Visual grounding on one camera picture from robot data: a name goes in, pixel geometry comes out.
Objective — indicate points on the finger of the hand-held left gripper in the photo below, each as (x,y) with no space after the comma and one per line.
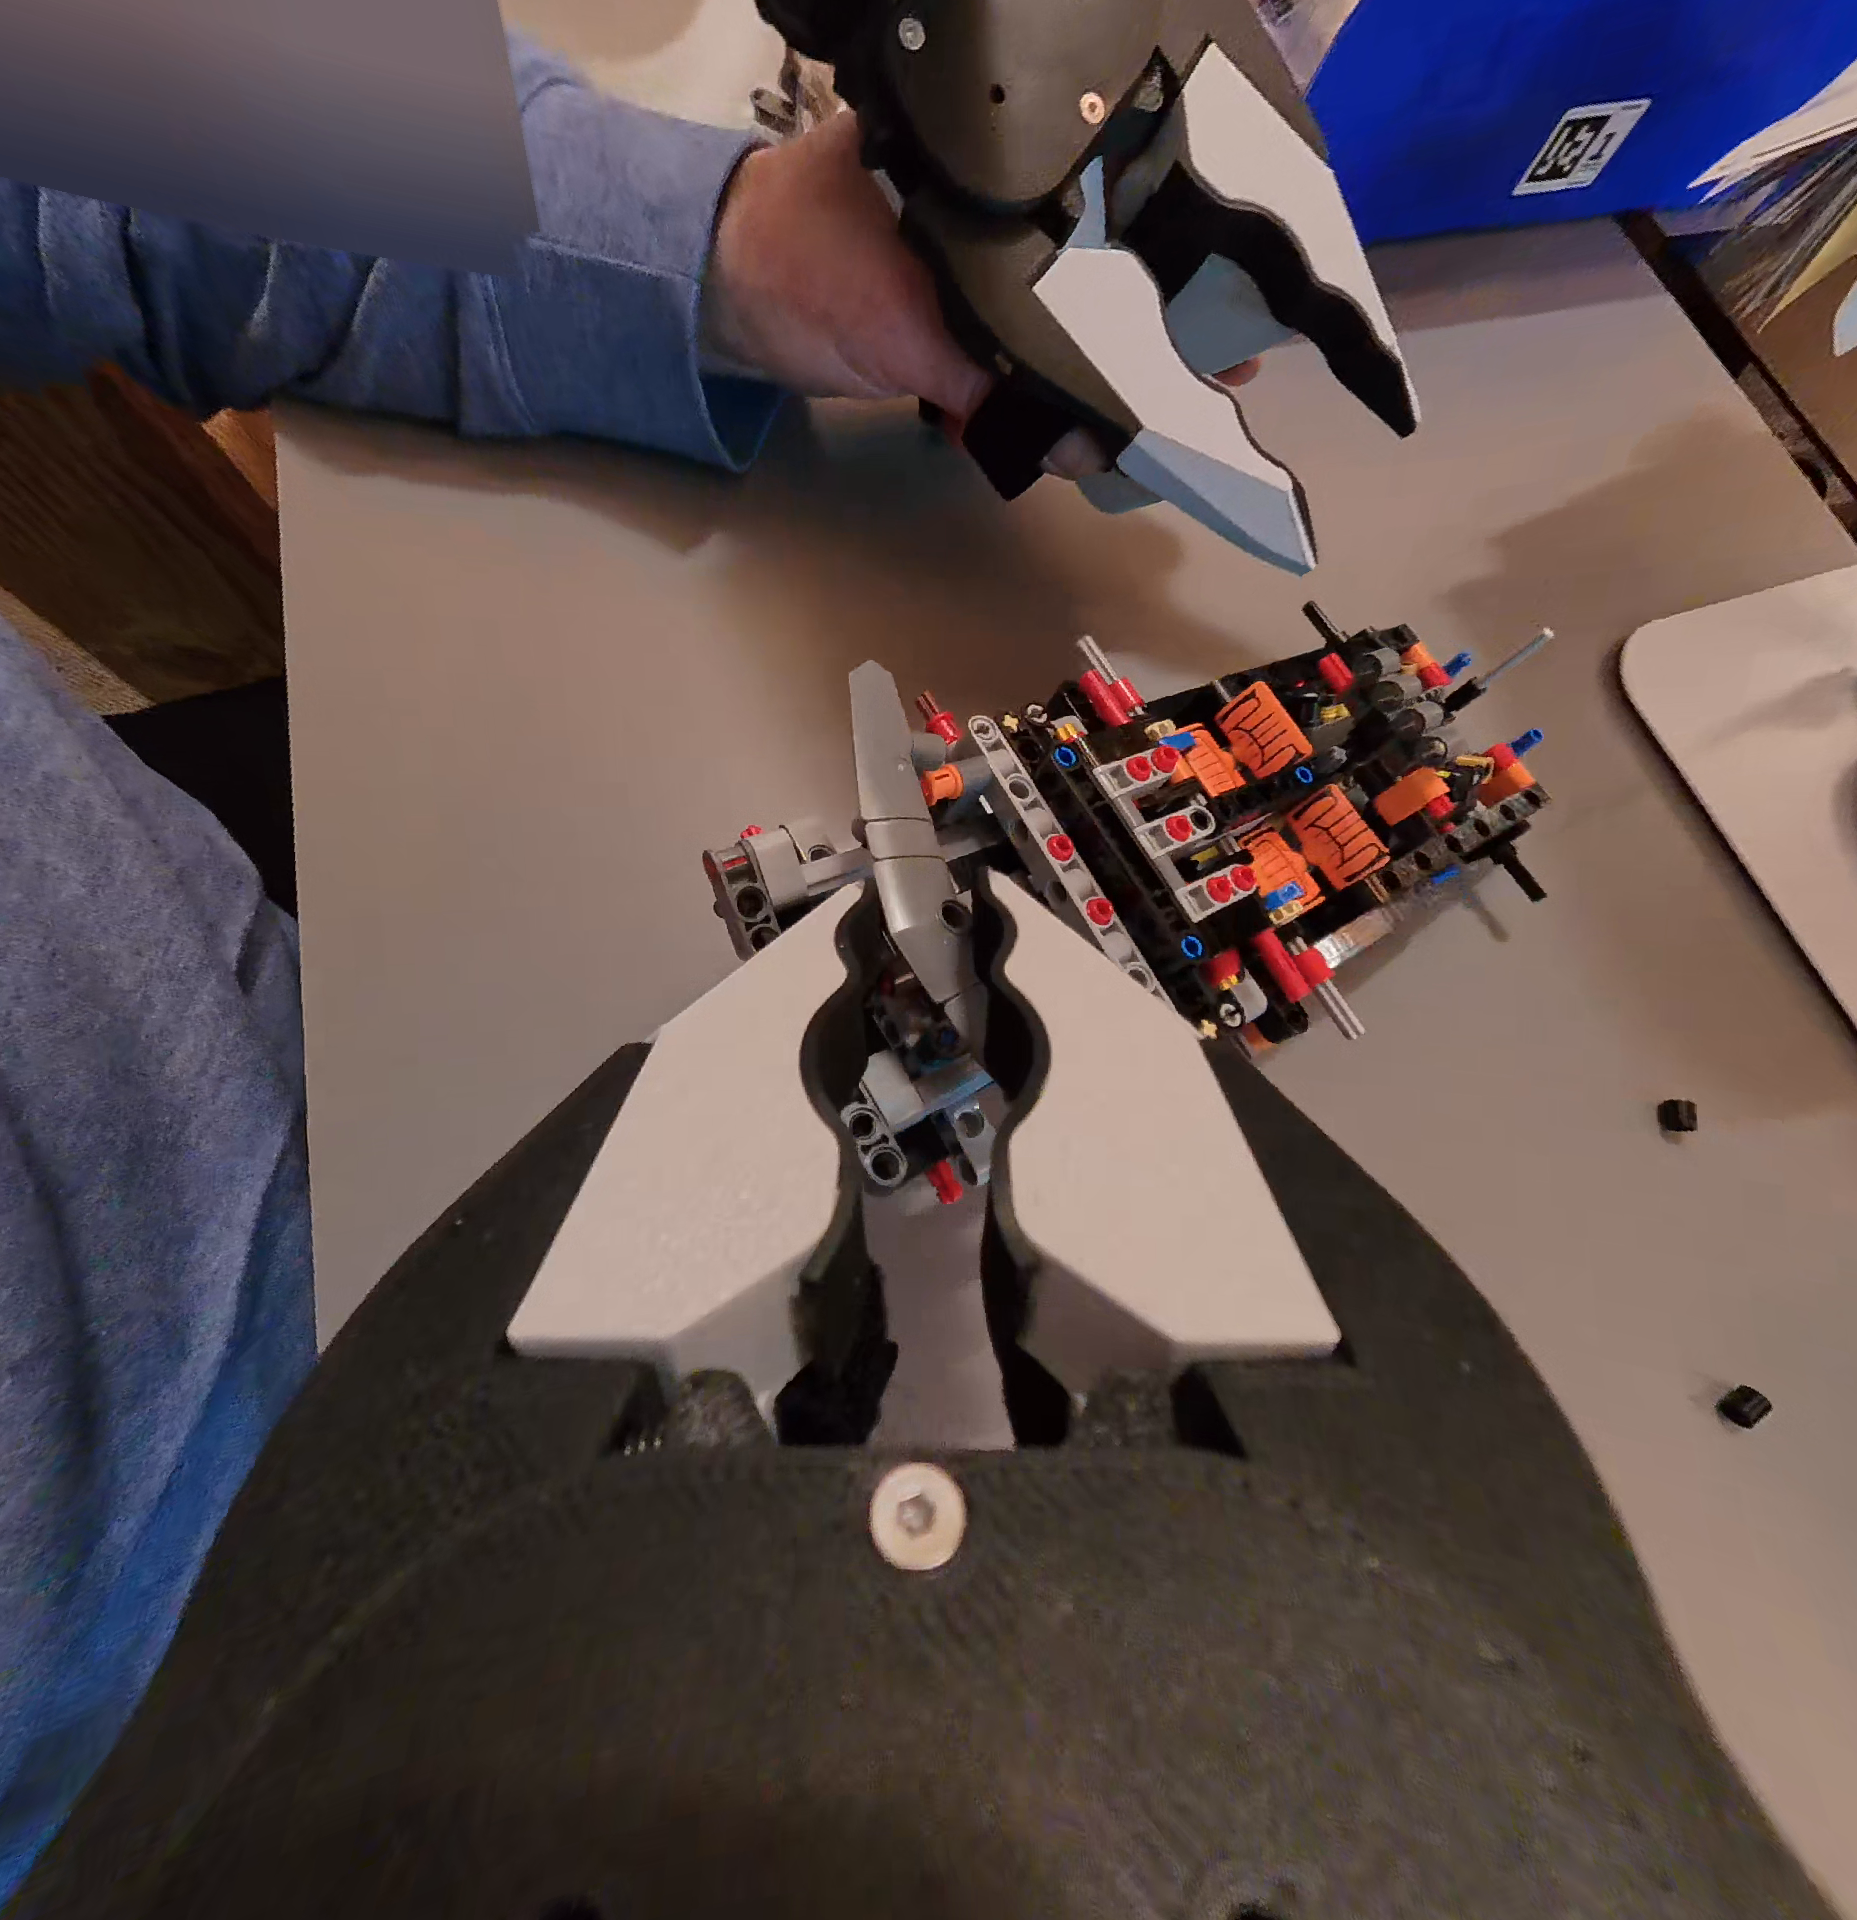
(1288,166)
(1109,331)

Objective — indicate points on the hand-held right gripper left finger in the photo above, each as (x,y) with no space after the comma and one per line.
(688,1200)

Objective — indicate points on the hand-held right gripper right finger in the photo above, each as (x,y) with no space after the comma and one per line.
(1155,1200)

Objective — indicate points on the lego car chassis model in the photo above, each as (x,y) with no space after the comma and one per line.
(1124,838)

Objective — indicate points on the black lego gear rack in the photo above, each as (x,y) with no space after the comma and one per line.
(1116,838)

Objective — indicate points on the person's left forearm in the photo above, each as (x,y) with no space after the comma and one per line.
(420,346)

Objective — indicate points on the lego instruction booklet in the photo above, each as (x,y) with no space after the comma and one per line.
(1813,179)

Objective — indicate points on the person's left hand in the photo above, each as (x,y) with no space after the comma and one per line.
(823,269)

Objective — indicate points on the blue plastic bin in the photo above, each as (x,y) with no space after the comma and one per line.
(1438,150)

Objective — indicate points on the person's blue-clad body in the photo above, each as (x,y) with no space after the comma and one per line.
(119,1048)

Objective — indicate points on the white stand with base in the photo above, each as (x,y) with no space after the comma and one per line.
(1738,721)

